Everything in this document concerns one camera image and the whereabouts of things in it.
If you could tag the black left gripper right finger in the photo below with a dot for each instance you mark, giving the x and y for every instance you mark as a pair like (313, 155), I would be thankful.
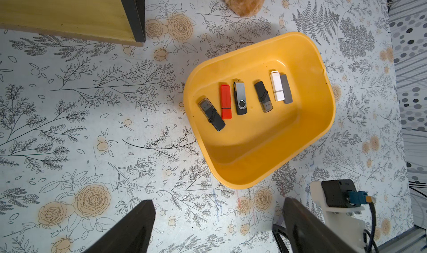
(307, 234)

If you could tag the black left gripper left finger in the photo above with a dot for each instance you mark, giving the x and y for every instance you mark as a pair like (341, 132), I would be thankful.
(131, 234)

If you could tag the dark black usb flash drive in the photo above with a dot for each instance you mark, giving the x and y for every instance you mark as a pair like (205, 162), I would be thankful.
(263, 97)

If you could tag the grey usb flash drive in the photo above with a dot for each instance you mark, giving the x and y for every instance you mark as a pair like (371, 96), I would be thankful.
(286, 89)

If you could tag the white usb flash drive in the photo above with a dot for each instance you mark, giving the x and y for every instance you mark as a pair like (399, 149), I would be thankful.
(277, 86)

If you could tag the red usb flash drive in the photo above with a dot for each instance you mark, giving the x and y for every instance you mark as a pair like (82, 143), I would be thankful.
(225, 96)

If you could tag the yellow plastic storage box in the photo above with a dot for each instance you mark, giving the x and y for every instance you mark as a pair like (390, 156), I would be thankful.
(252, 146)

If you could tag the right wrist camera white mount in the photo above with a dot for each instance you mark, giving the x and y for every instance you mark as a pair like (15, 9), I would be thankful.
(340, 201)

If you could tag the wooden shelf black metal frame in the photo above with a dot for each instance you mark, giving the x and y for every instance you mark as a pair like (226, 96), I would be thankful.
(117, 21)

